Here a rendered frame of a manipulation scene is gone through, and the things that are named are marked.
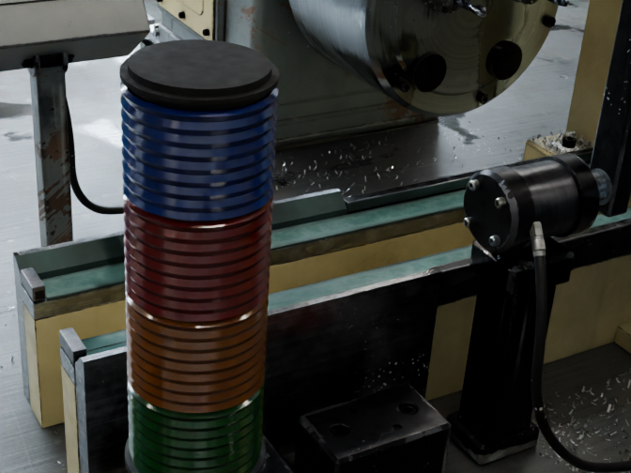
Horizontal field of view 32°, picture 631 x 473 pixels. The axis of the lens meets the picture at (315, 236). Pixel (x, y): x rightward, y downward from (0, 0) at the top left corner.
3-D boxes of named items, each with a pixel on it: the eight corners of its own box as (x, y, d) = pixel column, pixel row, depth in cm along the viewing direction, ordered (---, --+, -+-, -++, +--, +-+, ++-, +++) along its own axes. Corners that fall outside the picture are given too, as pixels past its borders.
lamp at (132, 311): (228, 323, 52) (230, 239, 50) (289, 393, 48) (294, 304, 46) (106, 354, 49) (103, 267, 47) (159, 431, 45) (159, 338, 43)
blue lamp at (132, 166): (233, 148, 48) (236, 49, 46) (300, 206, 43) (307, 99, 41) (100, 171, 45) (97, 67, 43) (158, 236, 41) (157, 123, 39)
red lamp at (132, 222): (230, 239, 50) (233, 148, 48) (294, 304, 46) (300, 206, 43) (103, 267, 47) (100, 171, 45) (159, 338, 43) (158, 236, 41)
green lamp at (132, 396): (225, 400, 54) (228, 323, 52) (284, 474, 50) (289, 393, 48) (109, 434, 52) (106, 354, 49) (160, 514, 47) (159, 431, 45)
